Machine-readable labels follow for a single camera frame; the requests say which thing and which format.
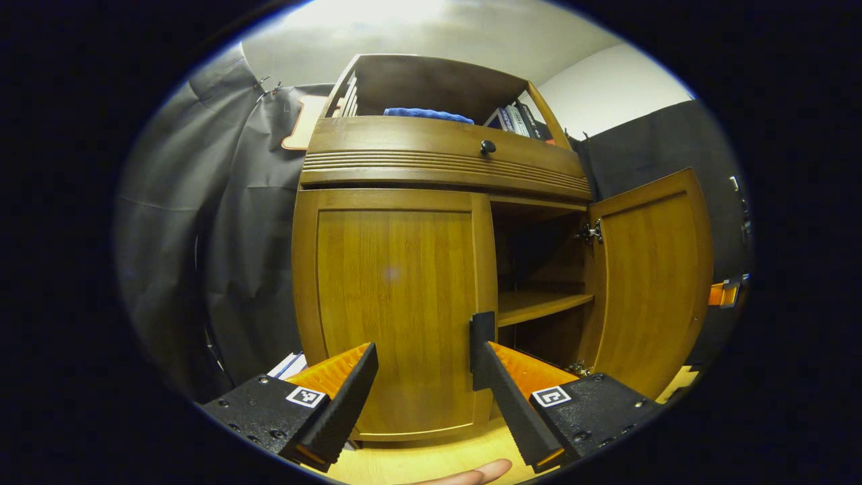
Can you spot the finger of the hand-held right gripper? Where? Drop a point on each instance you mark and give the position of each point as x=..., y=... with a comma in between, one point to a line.
x=720, y=294

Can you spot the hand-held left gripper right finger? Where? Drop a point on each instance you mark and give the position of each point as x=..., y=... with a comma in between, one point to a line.
x=518, y=411

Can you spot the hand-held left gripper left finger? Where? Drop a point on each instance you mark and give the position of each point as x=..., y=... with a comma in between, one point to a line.
x=347, y=411

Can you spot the wooden shoe cabinet door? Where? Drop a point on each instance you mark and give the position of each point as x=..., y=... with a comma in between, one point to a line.
x=397, y=283
x=650, y=283

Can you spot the wooden double-door shoe cabinet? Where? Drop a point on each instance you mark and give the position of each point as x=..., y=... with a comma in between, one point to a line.
x=431, y=81

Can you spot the metal door hinge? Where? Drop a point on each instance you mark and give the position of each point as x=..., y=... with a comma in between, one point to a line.
x=580, y=368
x=591, y=232

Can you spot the wooden cabinet shelf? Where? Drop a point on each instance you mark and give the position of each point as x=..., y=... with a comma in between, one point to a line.
x=539, y=304

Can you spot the wooden cabinet drawer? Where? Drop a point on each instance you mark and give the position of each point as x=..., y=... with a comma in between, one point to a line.
x=404, y=145

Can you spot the white printed box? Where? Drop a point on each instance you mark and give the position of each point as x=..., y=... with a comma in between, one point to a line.
x=288, y=366

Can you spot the black book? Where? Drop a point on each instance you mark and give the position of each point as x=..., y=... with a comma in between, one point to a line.
x=532, y=121

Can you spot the black drawer knob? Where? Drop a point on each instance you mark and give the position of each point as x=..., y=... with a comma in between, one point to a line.
x=488, y=147

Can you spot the grey book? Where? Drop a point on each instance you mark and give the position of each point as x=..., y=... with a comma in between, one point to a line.
x=517, y=121

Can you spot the dark blue book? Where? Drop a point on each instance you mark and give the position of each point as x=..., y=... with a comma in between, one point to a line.
x=500, y=121

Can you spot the blue folded towel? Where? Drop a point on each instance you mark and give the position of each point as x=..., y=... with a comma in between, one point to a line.
x=424, y=114

